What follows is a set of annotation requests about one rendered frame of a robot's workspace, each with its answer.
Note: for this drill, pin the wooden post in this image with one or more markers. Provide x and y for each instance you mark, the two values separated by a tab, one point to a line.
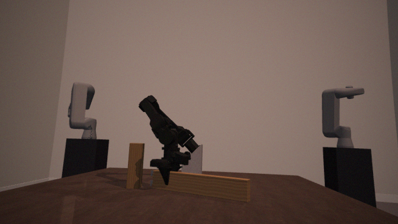
135	165

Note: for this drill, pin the wooden rail with steel hooks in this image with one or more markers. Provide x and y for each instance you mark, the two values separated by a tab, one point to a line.
229	188

